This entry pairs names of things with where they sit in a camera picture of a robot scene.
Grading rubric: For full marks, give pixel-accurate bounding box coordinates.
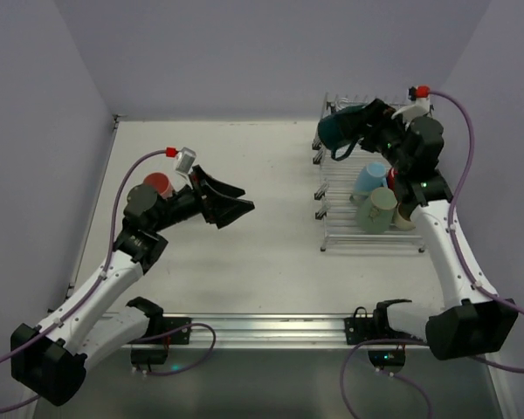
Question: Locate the aluminium mounting rail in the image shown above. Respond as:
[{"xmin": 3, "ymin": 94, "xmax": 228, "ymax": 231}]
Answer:
[{"xmin": 38, "ymin": 312, "xmax": 499, "ymax": 351}]

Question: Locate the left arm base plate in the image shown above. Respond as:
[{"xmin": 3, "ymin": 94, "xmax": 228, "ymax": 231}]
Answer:
[{"xmin": 132, "ymin": 315, "xmax": 192, "ymax": 347}]

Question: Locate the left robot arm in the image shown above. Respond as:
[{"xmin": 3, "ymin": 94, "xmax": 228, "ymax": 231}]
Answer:
[{"xmin": 10, "ymin": 165, "xmax": 255, "ymax": 406}]

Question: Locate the dark green mug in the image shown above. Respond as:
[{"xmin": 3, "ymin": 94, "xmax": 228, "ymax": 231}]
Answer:
[{"xmin": 316, "ymin": 105, "xmax": 365, "ymax": 161}]

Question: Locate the cream small cup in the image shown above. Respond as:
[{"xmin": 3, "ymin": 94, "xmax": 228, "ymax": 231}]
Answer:
[{"xmin": 393, "ymin": 204, "xmax": 416, "ymax": 231}]

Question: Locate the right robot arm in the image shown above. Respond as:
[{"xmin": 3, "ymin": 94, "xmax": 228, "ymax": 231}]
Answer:
[{"xmin": 361, "ymin": 100, "xmax": 518, "ymax": 361}]

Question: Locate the pink cup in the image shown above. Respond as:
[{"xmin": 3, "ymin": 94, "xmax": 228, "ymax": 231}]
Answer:
[{"xmin": 143, "ymin": 172, "xmax": 174, "ymax": 198}]

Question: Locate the metal dish rack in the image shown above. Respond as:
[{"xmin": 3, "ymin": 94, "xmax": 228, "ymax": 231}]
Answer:
[{"xmin": 310, "ymin": 92, "xmax": 436, "ymax": 253}]

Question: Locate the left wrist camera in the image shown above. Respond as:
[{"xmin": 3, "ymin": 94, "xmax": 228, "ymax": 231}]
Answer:
[{"xmin": 174, "ymin": 148, "xmax": 197, "ymax": 175}]

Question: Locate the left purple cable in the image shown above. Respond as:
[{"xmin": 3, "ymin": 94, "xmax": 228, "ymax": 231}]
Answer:
[{"xmin": 0, "ymin": 146, "xmax": 217, "ymax": 414}]

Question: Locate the red mug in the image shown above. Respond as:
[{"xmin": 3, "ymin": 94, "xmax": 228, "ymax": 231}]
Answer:
[{"xmin": 386, "ymin": 168, "xmax": 396, "ymax": 190}]

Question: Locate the light blue mug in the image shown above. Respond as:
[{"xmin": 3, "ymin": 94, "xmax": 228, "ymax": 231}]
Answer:
[{"xmin": 353, "ymin": 161, "xmax": 388, "ymax": 194}]

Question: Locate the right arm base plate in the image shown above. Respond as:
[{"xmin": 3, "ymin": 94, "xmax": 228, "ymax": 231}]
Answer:
[{"xmin": 343, "ymin": 306, "xmax": 404, "ymax": 345}]

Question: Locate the light green mug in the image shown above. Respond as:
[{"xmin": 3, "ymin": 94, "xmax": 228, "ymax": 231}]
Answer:
[{"xmin": 350, "ymin": 187, "xmax": 397, "ymax": 234}]

